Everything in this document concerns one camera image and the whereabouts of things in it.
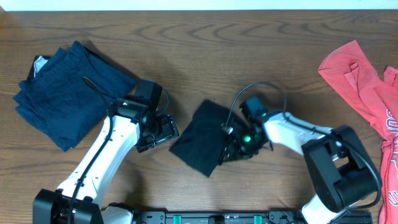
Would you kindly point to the folded navy blue garment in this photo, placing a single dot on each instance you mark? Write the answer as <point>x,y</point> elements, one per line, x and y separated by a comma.
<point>55,100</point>

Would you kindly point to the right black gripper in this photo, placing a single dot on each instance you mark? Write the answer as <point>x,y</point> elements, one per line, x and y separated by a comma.
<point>235,152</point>

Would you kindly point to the red printed t-shirt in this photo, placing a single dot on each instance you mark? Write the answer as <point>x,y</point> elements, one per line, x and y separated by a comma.
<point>348,71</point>

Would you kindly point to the black polo shirt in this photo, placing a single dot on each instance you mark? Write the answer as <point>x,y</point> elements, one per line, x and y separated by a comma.
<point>204,144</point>

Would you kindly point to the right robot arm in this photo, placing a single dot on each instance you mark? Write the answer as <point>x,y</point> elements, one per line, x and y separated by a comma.
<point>341,170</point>

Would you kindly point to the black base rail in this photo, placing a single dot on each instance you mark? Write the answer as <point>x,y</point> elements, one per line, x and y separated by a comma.
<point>217,218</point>

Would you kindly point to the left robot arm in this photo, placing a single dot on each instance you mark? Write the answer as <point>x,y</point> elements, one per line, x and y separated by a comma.
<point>132,121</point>

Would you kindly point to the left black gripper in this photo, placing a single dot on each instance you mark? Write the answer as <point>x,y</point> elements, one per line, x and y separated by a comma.
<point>166,132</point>

